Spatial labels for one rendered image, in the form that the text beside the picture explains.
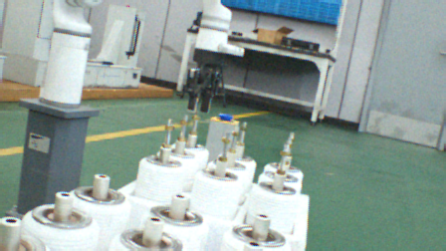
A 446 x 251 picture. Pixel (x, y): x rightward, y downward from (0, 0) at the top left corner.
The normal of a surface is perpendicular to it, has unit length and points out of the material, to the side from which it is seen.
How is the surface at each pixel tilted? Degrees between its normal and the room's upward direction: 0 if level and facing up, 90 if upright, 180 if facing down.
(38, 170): 90
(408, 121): 90
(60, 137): 91
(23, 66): 90
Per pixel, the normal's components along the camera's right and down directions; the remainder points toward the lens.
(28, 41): -0.32, 0.06
